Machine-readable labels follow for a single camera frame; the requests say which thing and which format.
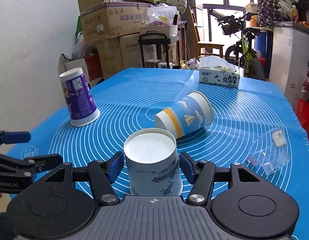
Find white ink-painting paper cup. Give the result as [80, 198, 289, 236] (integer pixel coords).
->
[123, 128, 183, 196]

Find blue sailboat paper cup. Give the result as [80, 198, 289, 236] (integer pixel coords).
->
[154, 91, 214, 139]

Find purple paper cup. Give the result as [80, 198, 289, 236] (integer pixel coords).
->
[59, 68, 100, 127]

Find clear plastic cup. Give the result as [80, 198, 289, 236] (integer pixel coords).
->
[246, 127, 291, 176]

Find white tissue box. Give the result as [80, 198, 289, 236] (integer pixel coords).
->
[199, 56, 241, 88]

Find lower stacked cardboard box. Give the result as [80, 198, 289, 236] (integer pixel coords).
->
[97, 34, 142, 80]

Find wooden chair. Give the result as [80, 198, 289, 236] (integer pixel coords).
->
[188, 6, 224, 58]

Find green black bicycle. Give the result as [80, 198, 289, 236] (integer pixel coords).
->
[209, 9, 266, 81]

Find black metal rack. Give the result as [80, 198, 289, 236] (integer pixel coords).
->
[138, 33, 181, 68]

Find blue water barrel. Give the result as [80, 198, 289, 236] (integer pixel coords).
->
[255, 30, 267, 58]

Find large open cardboard box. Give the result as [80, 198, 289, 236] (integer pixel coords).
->
[77, 0, 155, 43]

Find white chest freezer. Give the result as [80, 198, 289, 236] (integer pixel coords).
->
[269, 22, 309, 109]

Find clear plastic storage bin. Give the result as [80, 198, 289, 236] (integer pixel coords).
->
[146, 6, 179, 25]

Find floral fabric bag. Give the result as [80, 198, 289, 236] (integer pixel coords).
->
[257, 0, 283, 29]

